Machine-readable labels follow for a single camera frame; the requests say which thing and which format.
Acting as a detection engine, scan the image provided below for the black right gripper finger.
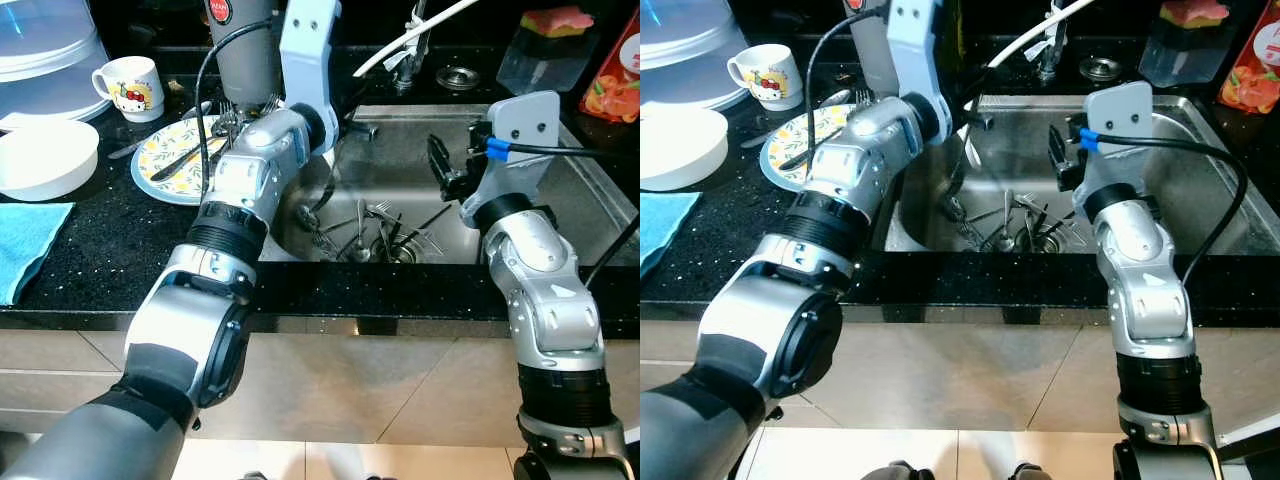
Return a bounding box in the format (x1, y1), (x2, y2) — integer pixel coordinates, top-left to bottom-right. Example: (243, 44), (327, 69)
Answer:
(426, 131), (458, 191)
(1046, 123), (1071, 185)

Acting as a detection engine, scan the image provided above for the black chopstick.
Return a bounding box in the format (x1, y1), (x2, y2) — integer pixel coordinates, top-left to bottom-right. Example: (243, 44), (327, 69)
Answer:
(1035, 198), (1081, 236)
(398, 203), (453, 241)

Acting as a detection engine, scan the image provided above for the floral plate with blue rim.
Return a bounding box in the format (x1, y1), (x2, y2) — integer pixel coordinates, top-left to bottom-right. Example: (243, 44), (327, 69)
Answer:
(130, 115), (251, 206)
(760, 103), (851, 193)

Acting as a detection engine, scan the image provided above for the beige kitchen cabinet front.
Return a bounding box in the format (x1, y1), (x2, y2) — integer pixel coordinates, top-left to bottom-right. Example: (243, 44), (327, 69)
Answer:
(0, 330), (641, 446)
(640, 330), (1280, 436)

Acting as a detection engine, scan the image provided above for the metal faucet with white tape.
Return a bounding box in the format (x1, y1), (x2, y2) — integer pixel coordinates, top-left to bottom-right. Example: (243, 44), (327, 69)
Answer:
(385, 0), (431, 96)
(1035, 0), (1066, 83)

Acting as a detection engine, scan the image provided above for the stainless steel sink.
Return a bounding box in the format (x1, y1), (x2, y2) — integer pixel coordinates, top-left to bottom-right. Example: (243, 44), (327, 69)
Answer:
(268, 103), (641, 266)
(885, 95), (1280, 256)

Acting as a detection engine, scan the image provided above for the grey thermos with red sticker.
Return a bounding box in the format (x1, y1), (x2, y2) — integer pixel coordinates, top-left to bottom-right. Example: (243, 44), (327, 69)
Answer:
(845, 0), (896, 101)
(205, 0), (286, 111)

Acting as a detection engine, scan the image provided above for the pink and yellow sponge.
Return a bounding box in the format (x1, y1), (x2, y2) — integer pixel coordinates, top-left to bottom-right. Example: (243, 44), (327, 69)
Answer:
(1158, 0), (1229, 29)
(520, 5), (594, 39)

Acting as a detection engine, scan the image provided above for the blue cloth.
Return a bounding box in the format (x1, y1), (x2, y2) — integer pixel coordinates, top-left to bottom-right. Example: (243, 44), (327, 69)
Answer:
(640, 192), (703, 276)
(0, 203), (76, 306)

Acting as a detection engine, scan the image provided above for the white bowl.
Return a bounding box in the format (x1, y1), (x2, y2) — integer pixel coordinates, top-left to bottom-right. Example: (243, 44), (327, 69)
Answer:
(0, 118), (101, 203)
(640, 105), (731, 193)

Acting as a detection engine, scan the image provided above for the white cartoon print mug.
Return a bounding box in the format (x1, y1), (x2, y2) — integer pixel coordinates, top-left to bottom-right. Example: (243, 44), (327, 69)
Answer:
(727, 45), (804, 111)
(92, 55), (166, 123)

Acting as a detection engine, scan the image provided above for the translucent plastic food cover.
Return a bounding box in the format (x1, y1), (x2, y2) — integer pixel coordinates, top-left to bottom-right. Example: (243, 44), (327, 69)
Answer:
(640, 0), (751, 111)
(0, 0), (109, 123)

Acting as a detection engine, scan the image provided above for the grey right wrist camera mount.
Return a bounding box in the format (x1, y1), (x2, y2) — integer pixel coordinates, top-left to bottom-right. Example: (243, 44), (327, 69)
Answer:
(460, 90), (563, 226)
(1070, 80), (1153, 216)

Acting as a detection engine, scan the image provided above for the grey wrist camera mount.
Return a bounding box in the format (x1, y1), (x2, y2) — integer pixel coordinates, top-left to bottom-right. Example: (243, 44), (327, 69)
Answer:
(278, 0), (343, 151)
(460, 90), (563, 226)
(1070, 80), (1153, 216)
(885, 0), (951, 141)

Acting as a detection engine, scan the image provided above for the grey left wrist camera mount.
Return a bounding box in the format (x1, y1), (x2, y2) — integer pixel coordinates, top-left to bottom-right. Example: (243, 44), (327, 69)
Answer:
(885, 0), (951, 141)
(278, 0), (343, 151)

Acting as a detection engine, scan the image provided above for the white water hose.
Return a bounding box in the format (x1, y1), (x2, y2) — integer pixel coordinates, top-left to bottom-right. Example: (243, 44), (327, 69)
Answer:
(352, 0), (481, 76)
(985, 0), (1096, 71)

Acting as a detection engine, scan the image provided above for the black handled knife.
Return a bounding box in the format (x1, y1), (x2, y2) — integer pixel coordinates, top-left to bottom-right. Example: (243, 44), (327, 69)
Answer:
(778, 130), (841, 173)
(148, 138), (219, 184)

